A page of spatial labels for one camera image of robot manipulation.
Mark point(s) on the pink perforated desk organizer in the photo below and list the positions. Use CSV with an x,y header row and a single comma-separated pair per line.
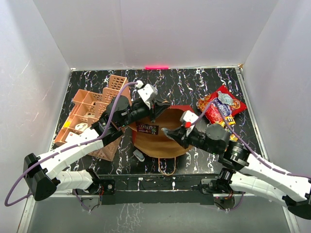
x,y
88,107

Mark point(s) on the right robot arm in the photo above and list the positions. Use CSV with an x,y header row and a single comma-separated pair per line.
x,y
246,171

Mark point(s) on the yellow object in organizer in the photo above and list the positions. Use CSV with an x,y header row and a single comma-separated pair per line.
x,y
66,124

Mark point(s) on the small blue white stapler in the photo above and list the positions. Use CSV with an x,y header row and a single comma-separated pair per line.
x,y
138,154

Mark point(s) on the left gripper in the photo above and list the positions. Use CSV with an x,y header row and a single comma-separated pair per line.
x,y
160,107

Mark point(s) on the red paper bag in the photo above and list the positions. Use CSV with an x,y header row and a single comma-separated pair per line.
x,y
159,146

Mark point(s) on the purple M&M's packet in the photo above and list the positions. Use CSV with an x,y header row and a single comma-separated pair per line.
x,y
149,129

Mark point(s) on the black front base bar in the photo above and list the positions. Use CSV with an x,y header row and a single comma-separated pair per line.
x,y
156,188

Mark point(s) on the red candy bag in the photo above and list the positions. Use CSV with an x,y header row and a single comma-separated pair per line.
x,y
216,109

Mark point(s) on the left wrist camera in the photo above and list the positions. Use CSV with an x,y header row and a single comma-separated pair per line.
x,y
146,92

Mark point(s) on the pink tape strip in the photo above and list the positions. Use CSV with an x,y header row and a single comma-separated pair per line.
x,y
156,67

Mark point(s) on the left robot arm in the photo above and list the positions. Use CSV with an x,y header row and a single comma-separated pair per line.
x,y
45,174

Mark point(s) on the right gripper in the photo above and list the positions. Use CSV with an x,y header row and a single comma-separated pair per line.
x,y
180,134

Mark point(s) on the yellow M&M's packet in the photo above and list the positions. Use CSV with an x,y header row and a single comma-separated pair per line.
x,y
233,138
229,119

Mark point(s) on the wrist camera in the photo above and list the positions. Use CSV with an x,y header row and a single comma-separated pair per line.
x,y
188,118
146,92

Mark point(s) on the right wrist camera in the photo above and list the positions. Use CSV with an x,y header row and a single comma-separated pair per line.
x,y
188,118

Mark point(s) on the light blue snack packet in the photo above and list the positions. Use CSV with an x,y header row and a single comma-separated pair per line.
x,y
165,130

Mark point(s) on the silver grey candy wrapper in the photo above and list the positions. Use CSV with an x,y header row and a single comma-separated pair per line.
x,y
225,98

